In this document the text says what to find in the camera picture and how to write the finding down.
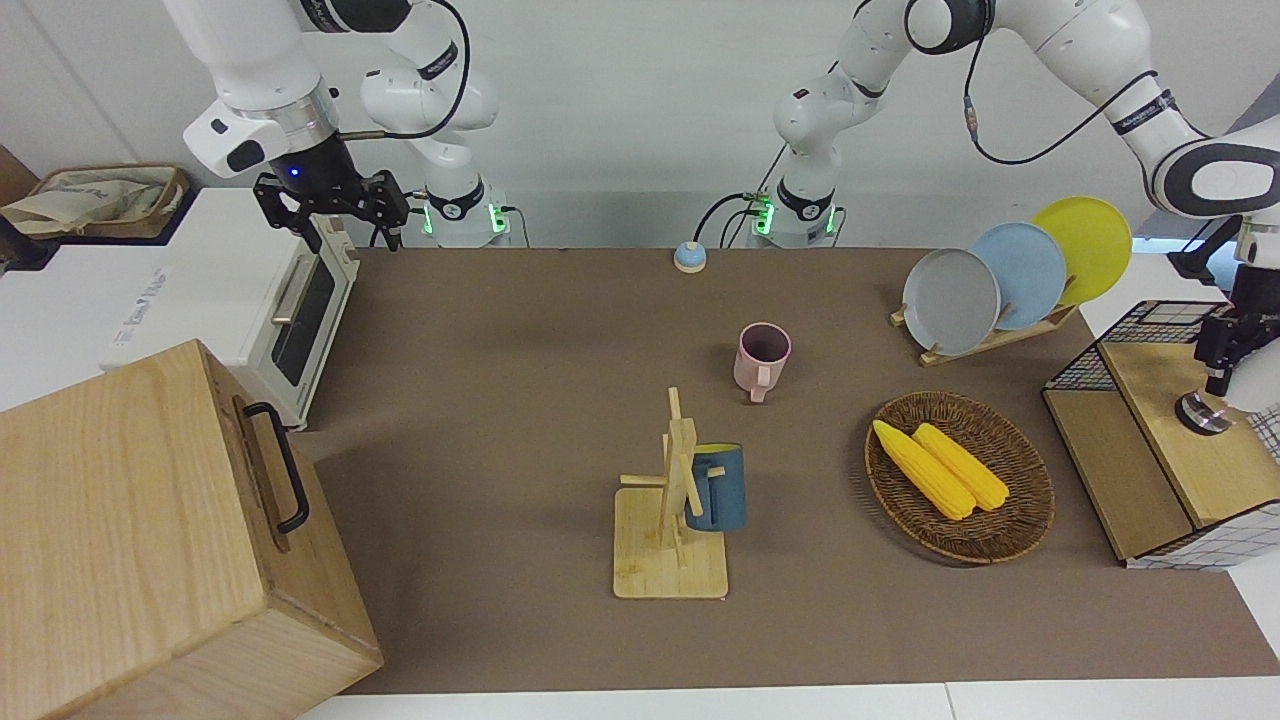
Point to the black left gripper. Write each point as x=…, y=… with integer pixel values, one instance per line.
x=1250, y=335

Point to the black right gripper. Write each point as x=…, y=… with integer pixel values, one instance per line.
x=320, y=180

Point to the white cup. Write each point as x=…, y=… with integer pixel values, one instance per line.
x=1205, y=415

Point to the pink mug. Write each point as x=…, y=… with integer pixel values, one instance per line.
x=752, y=375

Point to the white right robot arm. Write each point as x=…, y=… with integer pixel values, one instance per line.
x=250, y=50

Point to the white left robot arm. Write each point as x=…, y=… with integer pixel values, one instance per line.
x=1080, y=40

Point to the white toaster oven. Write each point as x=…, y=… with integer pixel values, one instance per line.
x=200, y=290

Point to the brown storage basket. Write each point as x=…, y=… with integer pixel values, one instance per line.
x=178, y=195

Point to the yellow plate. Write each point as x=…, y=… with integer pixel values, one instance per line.
x=1090, y=240

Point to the light blue plate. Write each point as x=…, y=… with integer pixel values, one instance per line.
x=1030, y=265

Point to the wooden plate rack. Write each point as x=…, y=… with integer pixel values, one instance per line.
x=1000, y=338

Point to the round wicker basket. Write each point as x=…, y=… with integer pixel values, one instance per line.
x=1010, y=520

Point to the yellow corn cob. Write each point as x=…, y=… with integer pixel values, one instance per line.
x=965, y=468
x=925, y=470

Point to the beige cloth bag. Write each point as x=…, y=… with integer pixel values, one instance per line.
x=80, y=205

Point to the grey plate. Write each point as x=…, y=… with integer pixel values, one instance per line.
x=950, y=300

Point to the blue bell with wooden base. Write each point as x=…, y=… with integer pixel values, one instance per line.
x=690, y=258

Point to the wooden cabinet box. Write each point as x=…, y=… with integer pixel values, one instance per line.
x=130, y=550

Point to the wooden mug rack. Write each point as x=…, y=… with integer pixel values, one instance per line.
x=665, y=560

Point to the dark blue mug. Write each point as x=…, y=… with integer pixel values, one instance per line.
x=722, y=495

